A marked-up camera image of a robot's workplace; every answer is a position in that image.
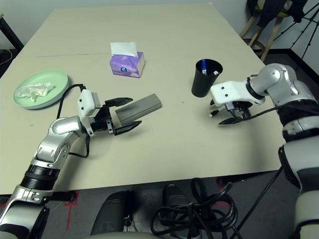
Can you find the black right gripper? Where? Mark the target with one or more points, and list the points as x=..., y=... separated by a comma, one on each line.
x=239, y=109

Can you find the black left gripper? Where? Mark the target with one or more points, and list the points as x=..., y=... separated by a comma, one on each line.
x=102, y=122

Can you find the grey glasses case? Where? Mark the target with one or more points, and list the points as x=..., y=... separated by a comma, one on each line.
x=142, y=107

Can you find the light green plate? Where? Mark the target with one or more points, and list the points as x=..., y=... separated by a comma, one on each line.
x=49, y=77

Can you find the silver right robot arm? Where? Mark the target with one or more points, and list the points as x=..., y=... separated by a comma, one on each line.
x=276, y=77

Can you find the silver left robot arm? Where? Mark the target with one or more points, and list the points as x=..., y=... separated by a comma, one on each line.
x=62, y=125

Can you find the black cup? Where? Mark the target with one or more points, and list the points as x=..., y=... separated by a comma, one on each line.
x=202, y=87

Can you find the purple tissue box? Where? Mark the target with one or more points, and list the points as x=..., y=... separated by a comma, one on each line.
x=127, y=67

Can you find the blue marker pen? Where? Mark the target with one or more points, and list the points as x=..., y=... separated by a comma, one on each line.
x=203, y=65

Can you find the white tissue sheet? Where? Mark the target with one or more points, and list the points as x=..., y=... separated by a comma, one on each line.
x=123, y=48

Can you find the light blue plate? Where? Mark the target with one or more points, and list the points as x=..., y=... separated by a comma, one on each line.
x=45, y=107

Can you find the wooden stool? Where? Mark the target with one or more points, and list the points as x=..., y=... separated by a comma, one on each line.
x=270, y=37

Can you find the dark grey left robot leg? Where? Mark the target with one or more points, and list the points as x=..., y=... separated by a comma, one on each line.
x=112, y=214

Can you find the black table support bar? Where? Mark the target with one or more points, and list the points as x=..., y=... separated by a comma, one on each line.
x=62, y=196

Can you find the black tripod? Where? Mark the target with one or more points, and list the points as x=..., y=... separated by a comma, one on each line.
x=309, y=39

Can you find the side desk black legs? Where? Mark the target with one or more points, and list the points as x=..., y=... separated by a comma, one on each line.
x=11, y=32

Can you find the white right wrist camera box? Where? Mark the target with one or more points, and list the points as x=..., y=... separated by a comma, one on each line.
x=229, y=93

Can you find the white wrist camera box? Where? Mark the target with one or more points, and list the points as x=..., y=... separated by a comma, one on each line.
x=229, y=93
x=86, y=102

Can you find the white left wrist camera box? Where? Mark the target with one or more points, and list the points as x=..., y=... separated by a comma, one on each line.
x=86, y=102

